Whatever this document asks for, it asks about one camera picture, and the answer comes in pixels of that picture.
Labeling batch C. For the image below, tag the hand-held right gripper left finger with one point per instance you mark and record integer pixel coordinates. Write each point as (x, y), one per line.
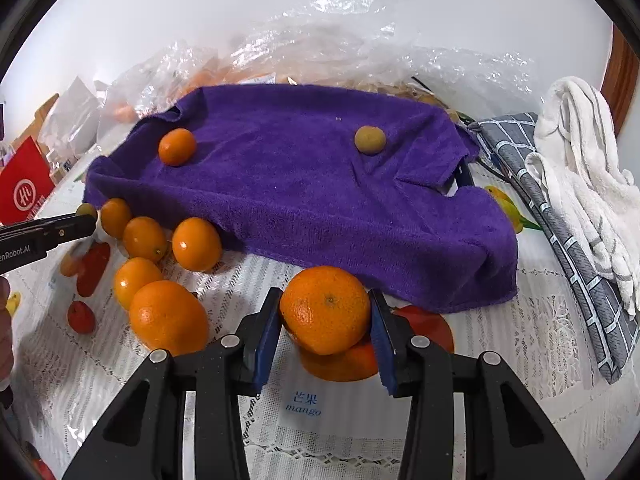
(267, 340)

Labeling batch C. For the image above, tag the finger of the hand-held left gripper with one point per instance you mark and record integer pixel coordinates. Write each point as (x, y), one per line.
(55, 232)

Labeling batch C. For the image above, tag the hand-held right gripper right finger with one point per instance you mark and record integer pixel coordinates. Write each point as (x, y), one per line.
(384, 345)

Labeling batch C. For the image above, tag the small yellow-green fruit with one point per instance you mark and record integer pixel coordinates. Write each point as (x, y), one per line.
(86, 209)

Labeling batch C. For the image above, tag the small orange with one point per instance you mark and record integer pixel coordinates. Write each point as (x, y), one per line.
(131, 280)
(116, 217)
(196, 243)
(145, 238)
(177, 146)

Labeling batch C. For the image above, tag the large orange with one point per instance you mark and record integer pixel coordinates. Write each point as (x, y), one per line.
(169, 317)
(325, 310)

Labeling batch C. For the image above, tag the person's left hand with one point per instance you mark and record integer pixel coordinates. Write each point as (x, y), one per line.
(5, 335)

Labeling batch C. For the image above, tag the fruit-printed lace tablecloth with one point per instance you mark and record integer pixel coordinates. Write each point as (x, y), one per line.
(300, 435)

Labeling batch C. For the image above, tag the white plastic bag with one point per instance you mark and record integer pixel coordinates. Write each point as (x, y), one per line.
(72, 115)

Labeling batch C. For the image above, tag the purple towel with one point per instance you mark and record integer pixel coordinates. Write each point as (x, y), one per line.
(300, 195)

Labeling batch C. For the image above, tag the clear plastic bag of oranges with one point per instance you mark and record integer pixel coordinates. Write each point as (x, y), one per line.
(165, 75)

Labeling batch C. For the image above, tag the grey checked cloth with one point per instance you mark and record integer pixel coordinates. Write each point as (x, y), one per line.
(570, 260)

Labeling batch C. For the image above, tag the brown longan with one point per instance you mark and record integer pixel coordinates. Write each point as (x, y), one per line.
(370, 140)

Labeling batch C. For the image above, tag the white towel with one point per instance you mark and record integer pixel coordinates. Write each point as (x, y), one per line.
(580, 160)

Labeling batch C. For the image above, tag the clear plastic bag of longans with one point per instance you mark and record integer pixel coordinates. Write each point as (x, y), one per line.
(380, 55)

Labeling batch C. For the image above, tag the wooden door frame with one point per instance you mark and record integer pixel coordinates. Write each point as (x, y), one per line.
(622, 80)

